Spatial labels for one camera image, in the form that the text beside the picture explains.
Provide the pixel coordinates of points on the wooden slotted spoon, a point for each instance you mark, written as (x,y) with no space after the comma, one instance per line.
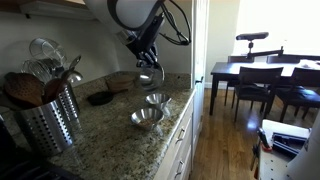
(23,88)

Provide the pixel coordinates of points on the small stainless steel bowl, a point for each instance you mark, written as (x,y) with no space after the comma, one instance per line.
(151,78)
(146,115)
(157,99)

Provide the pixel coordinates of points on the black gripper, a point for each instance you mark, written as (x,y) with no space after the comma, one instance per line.
(146,50)

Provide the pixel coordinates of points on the perforated robot workbench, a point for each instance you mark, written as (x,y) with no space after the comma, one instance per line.
(276,166)

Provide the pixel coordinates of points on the dark wooden dining chair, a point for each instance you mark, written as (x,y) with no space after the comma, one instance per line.
(300,93)
(237,59)
(283,59)
(256,86)

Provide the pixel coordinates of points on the black equipment case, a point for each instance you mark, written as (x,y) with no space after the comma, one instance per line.
(290,141)

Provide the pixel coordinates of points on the dark wooden dining table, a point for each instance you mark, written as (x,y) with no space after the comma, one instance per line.
(266,70)

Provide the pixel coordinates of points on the white papers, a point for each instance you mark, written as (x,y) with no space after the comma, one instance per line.
(310,63)

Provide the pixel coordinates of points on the perforated steel utensil holder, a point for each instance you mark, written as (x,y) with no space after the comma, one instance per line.
(45,126)
(70,103)

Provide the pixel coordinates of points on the black stereo camera bar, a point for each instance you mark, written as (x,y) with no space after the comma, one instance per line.
(252,36)

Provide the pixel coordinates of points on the white door panel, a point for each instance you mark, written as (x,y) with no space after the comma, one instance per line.
(200,50)

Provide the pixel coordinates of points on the black orange bar clamp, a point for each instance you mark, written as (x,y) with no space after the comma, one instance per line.
(263,138)
(256,163)

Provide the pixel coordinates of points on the dried chickpeas pile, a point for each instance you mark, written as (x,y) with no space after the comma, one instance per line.
(146,122)

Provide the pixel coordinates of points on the brown wooden bowl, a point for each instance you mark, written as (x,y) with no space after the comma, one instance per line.
(120,81)

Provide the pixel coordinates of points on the brown wooden spoon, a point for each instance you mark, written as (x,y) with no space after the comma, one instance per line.
(53,88)

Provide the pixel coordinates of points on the bright window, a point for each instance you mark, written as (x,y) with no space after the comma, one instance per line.
(283,20)

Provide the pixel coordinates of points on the metal ladle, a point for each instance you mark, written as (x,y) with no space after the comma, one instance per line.
(75,77)

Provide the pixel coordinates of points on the metal serving spoon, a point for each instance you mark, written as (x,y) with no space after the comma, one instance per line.
(75,62)

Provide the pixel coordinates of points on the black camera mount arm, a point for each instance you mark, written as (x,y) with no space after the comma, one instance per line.
(265,53)

